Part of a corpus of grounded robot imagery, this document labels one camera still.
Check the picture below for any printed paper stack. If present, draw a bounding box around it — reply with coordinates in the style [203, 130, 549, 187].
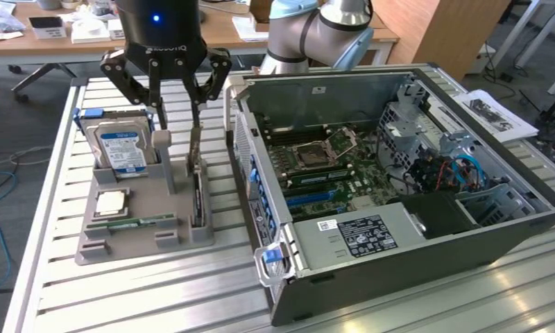
[437, 88, 542, 144]

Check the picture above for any brown cardboard box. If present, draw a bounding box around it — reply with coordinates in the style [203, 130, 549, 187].
[248, 0, 279, 32]

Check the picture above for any blue wire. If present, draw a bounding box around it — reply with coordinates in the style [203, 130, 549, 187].
[451, 155, 490, 192]

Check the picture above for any silver disk bay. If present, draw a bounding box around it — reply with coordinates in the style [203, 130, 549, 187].
[455, 182, 538, 226]

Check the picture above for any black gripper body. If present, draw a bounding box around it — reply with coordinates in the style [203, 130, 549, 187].
[115, 0, 210, 81]

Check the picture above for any green RAM stick bare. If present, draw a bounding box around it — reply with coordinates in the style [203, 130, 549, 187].
[86, 214, 176, 232]

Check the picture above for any white box round disc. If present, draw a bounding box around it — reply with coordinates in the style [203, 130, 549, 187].
[71, 19, 114, 44]

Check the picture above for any metal socket cover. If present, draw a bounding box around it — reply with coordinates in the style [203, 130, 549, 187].
[326, 125, 361, 164]

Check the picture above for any green motherboard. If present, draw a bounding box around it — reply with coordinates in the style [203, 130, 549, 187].
[254, 114, 413, 223]

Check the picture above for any wooden office desk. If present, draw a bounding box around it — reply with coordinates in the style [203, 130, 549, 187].
[198, 0, 401, 76]
[0, 0, 150, 102]

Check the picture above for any red wire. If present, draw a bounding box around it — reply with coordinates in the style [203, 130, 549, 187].
[434, 161, 449, 191]

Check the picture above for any silver drive cage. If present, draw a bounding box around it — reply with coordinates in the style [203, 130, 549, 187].
[377, 78, 478, 164]

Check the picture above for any blue expansion slot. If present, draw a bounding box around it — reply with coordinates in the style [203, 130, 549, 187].
[286, 191, 337, 206]

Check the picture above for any grey parts rack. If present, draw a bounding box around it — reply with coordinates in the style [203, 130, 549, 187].
[75, 130, 219, 267]

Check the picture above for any silver CPU chip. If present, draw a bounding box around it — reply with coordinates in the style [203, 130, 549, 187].
[95, 191, 131, 219]

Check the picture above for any white pedestal unit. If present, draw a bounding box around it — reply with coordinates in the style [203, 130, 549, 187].
[475, 43, 499, 76]

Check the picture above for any grey power supply unit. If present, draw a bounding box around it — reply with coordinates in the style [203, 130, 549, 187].
[291, 203, 430, 271]

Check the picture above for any wooden cabinet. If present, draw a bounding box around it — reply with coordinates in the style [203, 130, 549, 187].
[370, 0, 514, 81]

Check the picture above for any clear plastic bag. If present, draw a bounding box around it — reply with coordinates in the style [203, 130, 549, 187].
[0, 6, 28, 33]

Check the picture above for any white box black inlay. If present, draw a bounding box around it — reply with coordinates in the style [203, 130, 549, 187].
[27, 16, 68, 40]

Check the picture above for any white floor cable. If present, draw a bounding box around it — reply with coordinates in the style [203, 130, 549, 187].
[0, 145, 52, 167]

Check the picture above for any black plastic shroud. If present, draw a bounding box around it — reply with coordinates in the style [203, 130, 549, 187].
[401, 191, 482, 241]

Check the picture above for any green RAM stick with label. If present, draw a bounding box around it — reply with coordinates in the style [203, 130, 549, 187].
[286, 169, 355, 187]

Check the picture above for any white paper pile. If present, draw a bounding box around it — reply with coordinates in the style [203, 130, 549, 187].
[231, 15, 270, 43]

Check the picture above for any white metal desk frame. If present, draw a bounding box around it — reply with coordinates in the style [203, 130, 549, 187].
[490, 0, 555, 95]

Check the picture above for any black open PC case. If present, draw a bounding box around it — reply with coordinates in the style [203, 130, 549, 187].
[224, 62, 555, 327]

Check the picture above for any small white box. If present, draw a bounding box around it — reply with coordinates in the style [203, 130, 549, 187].
[107, 19, 127, 41]

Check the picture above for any CPU socket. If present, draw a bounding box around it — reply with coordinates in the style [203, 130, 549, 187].
[294, 140, 342, 171]

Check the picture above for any silver hard disk blue caddy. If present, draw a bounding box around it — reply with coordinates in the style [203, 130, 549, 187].
[72, 107, 162, 176]

